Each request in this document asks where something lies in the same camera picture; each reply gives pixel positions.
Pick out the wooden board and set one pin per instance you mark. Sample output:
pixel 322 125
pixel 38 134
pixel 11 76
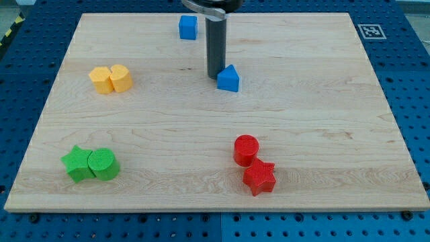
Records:
pixel 307 93

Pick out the blue cube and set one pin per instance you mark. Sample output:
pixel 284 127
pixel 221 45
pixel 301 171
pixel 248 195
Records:
pixel 188 27

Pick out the black board stop bolt left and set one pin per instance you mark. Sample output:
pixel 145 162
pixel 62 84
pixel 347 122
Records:
pixel 34 218

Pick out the black board stop bolt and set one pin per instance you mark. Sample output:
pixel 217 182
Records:
pixel 34 218
pixel 407 215

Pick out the black board stop bolt right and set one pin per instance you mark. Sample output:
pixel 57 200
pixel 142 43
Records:
pixel 407 215

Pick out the red cylinder block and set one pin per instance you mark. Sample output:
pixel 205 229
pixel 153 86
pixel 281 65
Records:
pixel 246 148

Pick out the blue triangular prism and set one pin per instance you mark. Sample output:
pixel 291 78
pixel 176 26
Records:
pixel 228 79

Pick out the red star block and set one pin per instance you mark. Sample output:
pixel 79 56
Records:
pixel 259 177

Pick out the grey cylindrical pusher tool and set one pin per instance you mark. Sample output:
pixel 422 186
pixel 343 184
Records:
pixel 215 46

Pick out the yellow heart block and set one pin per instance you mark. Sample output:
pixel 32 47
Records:
pixel 121 78

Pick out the green cylinder block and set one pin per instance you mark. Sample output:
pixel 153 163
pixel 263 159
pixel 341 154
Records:
pixel 103 164

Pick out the yellow hexagon block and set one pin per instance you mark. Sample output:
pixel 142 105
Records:
pixel 100 77

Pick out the green star block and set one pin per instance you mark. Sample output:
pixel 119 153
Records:
pixel 76 164

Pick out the white fiducial marker tag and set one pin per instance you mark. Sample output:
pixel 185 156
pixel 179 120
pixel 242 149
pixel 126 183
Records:
pixel 372 31

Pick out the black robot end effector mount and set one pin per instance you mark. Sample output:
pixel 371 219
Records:
pixel 217 9

